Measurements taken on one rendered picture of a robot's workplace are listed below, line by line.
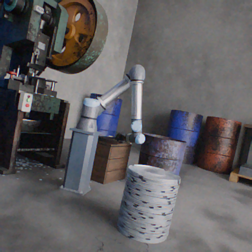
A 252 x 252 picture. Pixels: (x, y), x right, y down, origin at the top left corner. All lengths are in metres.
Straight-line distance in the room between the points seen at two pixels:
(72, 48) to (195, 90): 2.98
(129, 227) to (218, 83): 3.95
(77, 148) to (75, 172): 0.17
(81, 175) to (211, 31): 4.16
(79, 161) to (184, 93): 3.60
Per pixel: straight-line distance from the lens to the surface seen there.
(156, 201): 1.27
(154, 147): 2.12
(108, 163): 2.10
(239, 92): 4.84
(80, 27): 2.64
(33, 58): 2.31
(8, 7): 2.32
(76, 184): 1.79
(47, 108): 2.24
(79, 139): 1.74
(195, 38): 5.30
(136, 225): 1.31
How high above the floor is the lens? 0.61
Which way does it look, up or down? 3 degrees down
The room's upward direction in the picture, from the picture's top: 11 degrees clockwise
